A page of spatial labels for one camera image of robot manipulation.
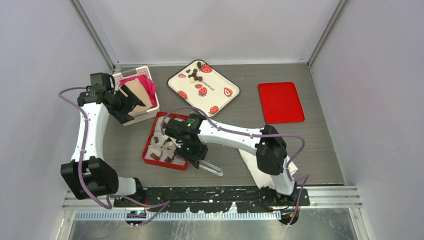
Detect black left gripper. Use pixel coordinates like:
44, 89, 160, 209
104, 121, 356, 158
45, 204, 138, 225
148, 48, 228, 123
109, 84, 145, 123

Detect dark chocolate bottom row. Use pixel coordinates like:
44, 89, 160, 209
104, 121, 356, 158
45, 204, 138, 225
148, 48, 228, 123
164, 156, 173, 163

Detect white folded cloth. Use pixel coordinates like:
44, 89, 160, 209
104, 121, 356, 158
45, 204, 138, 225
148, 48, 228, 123
238, 147, 298, 195

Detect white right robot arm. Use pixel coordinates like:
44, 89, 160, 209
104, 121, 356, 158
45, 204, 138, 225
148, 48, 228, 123
163, 113, 298, 206

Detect red chocolate box tray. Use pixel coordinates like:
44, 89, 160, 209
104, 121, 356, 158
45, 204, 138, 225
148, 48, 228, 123
141, 111, 189, 171

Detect strawberry print tray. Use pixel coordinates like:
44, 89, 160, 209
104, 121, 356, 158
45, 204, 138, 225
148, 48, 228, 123
167, 59, 241, 118

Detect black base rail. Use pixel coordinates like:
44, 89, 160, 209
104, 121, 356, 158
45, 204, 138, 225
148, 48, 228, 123
129, 186, 310, 214

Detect tan paper bag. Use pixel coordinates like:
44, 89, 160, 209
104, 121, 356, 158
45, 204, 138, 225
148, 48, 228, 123
124, 79, 153, 117

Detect red box lid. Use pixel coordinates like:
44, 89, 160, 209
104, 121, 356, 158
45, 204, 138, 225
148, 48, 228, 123
257, 82, 305, 124

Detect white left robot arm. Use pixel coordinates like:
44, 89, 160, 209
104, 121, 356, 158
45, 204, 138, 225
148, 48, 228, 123
58, 72, 146, 207

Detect pink tissue paper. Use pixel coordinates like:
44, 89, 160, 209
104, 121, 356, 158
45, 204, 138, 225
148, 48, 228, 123
118, 74, 158, 108

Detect metal tongs with grey handle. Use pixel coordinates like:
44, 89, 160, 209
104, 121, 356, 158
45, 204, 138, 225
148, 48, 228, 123
178, 150, 224, 177

